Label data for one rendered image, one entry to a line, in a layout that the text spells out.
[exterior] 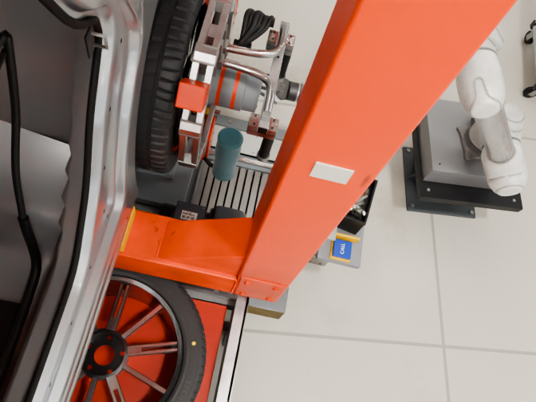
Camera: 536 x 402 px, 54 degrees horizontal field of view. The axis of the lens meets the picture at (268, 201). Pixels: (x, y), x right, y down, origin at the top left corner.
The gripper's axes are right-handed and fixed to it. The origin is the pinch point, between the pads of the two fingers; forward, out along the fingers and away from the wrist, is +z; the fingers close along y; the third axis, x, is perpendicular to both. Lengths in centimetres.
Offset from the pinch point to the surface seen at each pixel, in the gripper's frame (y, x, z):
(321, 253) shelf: -53, 27, -42
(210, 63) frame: 9, 58, 10
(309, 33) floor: 20, -110, -27
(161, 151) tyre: -19, 57, 19
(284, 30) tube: 21.9, 31.9, -8.5
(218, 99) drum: -3.4, 36.5, 6.9
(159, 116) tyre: -7, 63, 20
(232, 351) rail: -86, 51, -17
